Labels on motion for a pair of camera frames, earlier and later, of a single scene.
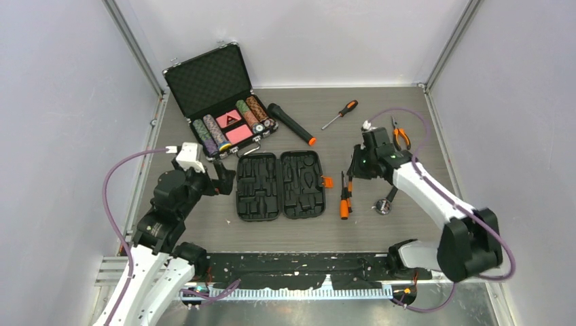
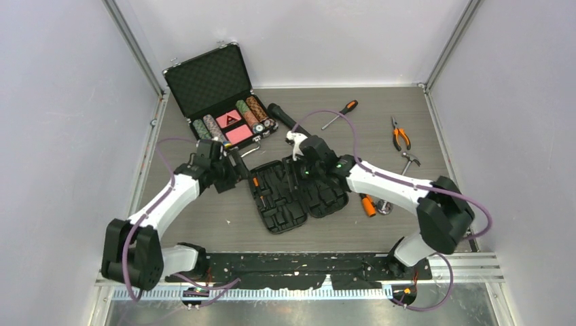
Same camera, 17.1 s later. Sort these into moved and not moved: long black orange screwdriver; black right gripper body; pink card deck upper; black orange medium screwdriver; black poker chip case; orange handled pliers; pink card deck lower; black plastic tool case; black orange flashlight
Moved: long black orange screwdriver; black plastic tool case; black right gripper body
Not moved: black poker chip case; pink card deck upper; black orange flashlight; pink card deck lower; orange handled pliers; black orange medium screwdriver
